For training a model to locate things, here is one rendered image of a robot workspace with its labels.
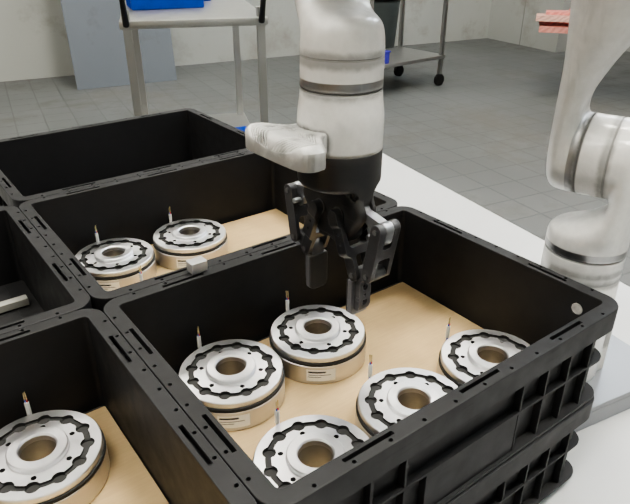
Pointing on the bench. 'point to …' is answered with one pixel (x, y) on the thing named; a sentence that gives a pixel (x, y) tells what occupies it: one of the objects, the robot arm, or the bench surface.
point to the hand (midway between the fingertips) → (336, 284)
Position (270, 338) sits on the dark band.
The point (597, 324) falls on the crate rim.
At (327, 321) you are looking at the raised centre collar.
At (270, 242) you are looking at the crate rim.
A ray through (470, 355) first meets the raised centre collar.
